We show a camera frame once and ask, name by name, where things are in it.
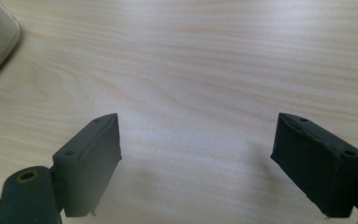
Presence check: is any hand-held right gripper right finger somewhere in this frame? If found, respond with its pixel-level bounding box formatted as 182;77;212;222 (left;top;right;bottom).
269;112;358;219

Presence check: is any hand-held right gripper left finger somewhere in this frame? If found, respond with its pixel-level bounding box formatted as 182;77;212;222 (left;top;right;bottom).
51;112;123;218

